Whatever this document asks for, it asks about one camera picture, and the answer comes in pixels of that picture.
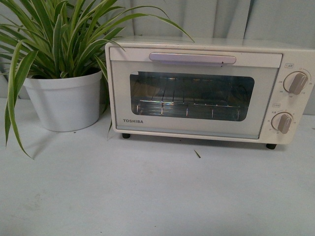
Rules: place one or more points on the glass oven door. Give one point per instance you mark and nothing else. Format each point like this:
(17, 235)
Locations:
(250, 75)

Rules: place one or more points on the white Toshiba toaster oven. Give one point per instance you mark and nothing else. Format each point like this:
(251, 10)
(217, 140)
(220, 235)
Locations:
(294, 59)

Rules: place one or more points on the white plastic flower pot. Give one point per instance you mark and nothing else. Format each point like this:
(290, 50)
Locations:
(67, 104)

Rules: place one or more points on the lower beige timer knob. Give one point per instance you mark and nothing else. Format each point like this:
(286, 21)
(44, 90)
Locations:
(282, 122)

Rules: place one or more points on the upper beige temperature knob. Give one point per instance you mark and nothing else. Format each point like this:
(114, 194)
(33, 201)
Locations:
(295, 82)

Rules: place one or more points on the green striped spider plant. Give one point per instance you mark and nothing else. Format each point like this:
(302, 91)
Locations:
(57, 39)

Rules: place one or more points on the wire oven rack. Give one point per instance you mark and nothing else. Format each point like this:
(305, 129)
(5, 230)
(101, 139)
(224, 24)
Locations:
(183, 98)

